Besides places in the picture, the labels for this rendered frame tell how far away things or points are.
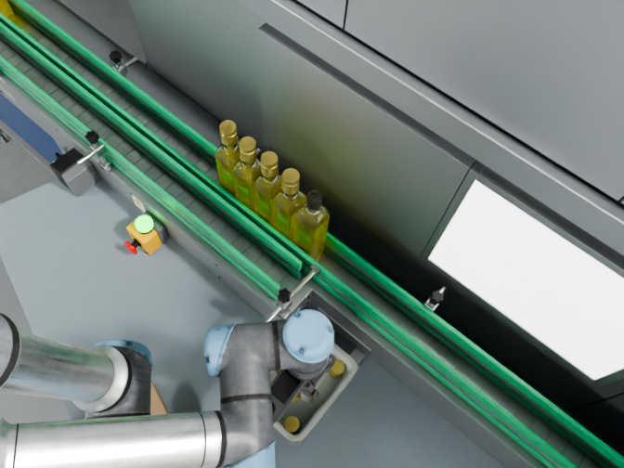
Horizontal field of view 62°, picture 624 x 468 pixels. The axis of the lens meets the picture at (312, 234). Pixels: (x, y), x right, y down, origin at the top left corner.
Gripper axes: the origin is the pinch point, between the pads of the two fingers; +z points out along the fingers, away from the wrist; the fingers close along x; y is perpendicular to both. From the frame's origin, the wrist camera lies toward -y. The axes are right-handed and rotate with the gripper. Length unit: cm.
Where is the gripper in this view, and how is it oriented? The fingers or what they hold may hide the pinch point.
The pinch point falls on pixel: (294, 390)
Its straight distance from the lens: 111.3
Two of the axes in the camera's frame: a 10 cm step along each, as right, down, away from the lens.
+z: -0.5, 4.6, 8.8
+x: -7.7, -5.8, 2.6
